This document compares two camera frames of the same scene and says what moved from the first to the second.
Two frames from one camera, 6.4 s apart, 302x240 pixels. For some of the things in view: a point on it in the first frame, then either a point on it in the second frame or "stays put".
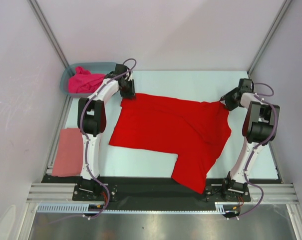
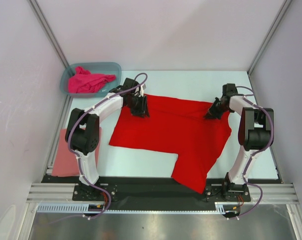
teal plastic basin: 101,68 stays put
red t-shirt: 194,130 stays put
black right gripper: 227,97 -> 211,113
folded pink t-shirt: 69,156 stays put
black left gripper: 131,94 -> 143,111
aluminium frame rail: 51,193 stays put
